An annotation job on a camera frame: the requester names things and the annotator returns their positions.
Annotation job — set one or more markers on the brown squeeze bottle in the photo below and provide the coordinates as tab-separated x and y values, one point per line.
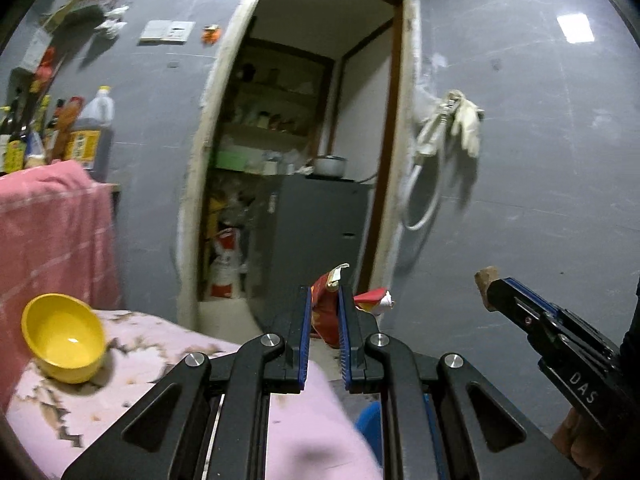
66	120

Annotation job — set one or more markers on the person's right hand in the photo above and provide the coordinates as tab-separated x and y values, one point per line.
583	443

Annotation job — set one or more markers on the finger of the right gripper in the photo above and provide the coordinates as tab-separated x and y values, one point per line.
525	308

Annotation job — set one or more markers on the white rubber gloves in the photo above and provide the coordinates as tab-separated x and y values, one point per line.
455	115

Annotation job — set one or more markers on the yellow plastic bowl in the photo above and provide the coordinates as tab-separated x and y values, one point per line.
65	336

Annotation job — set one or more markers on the brown paper scrap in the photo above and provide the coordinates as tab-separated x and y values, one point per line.
483	278

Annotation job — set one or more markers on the white wall switch panel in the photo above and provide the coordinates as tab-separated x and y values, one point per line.
166	32

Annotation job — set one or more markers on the blue trash bin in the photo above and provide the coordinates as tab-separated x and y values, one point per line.
369	424

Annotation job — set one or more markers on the large soy sauce jug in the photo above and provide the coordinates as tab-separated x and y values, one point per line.
91	136

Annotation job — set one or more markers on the pink floral tablecloth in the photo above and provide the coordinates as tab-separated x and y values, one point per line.
309	434

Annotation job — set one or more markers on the brown red wrapper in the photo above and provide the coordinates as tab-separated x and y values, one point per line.
324	302

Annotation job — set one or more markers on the pink checked towel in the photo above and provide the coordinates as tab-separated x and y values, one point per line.
57	235

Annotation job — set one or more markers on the steel pot on fridge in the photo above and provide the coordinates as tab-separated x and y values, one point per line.
329	166

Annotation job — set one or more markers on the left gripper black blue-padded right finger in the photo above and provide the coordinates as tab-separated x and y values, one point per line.
361	373

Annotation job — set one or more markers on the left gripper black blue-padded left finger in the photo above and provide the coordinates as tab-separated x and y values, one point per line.
287	345

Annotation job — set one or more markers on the dark grey refrigerator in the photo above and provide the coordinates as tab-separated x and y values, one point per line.
301	228

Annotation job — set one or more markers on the dark sauce bottle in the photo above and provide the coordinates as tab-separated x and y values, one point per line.
11	131

